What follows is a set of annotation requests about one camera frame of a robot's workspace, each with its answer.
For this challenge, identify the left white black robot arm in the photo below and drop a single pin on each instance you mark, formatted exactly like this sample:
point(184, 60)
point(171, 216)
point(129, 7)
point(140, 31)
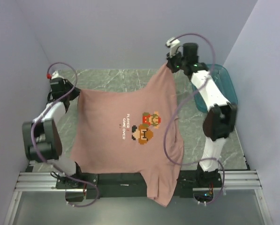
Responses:
point(41, 139)

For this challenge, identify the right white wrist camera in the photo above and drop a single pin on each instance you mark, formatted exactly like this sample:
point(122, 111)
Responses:
point(172, 44)

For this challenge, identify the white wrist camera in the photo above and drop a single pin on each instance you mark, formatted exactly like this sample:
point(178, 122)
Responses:
point(54, 75)
point(172, 44)

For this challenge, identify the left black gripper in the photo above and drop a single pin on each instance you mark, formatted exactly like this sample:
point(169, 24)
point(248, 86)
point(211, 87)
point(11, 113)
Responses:
point(76, 91)

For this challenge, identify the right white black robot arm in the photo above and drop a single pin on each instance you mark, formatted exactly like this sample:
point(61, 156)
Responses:
point(221, 113)

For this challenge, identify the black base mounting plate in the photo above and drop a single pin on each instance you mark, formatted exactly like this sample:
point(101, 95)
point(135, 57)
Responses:
point(190, 184)

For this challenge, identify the aluminium frame rail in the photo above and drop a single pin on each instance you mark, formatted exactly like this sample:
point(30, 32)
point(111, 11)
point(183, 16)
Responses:
point(43, 181)

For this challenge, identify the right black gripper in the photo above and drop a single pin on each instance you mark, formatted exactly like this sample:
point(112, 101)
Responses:
point(169, 62)

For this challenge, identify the pink printed t shirt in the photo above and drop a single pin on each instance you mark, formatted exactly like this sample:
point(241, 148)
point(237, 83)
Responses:
point(132, 132)

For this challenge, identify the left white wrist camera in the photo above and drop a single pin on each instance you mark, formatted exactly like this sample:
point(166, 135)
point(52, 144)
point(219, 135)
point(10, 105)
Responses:
point(54, 75)

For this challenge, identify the teal transparent plastic bin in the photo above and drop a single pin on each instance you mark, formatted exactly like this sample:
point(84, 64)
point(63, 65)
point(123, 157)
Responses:
point(224, 83)

